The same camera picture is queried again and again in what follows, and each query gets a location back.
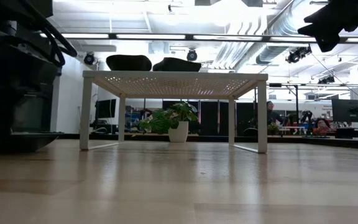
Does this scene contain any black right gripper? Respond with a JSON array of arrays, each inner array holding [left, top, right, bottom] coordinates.
[[297, 0, 358, 53]]

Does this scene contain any black glossy mini plate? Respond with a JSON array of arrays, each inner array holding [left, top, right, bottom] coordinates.
[[152, 57, 203, 73], [105, 54, 153, 72]]

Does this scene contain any black ceiling spotlight cluster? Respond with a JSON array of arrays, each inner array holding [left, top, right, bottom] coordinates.
[[286, 44, 313, 64], [318, 74, 336, 85]]

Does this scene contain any black stand pole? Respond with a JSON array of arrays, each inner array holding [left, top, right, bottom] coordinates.
[[268, 82, 300, 125]]

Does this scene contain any black computer monitor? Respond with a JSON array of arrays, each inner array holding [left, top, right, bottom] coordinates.
[[331, 98, 358, 123], [95, 98, 117, 119]]

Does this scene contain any person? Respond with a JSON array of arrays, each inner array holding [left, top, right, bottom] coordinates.
[[312, 118, 332, 135], [266, 100, 287, 126]]

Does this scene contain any small green potted plant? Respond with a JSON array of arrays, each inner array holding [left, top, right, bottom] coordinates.
[[267, 122, 281, 135]]

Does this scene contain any black partition screen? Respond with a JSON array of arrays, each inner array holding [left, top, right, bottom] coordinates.
[[162, 100, 256, 137]]

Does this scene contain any white perforated metal shelf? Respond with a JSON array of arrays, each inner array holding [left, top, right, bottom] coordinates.
[[79, 70, 269, 154]]

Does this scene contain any green plant in white pot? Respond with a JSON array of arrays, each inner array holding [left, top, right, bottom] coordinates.
[[132, 101, 199, 143]]

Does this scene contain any black pot lower left table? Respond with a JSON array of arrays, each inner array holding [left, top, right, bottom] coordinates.
[[0, 133, 59, 154]]

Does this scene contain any black aluminium table frame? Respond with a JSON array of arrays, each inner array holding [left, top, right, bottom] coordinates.
[[53, 133, 358, 151]]

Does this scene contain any black overhead light rail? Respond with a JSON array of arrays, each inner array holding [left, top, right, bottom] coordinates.
[[39, 32, 358, 44]]

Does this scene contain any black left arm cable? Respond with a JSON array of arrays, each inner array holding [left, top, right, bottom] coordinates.
[[20, 0, 78, 68]]

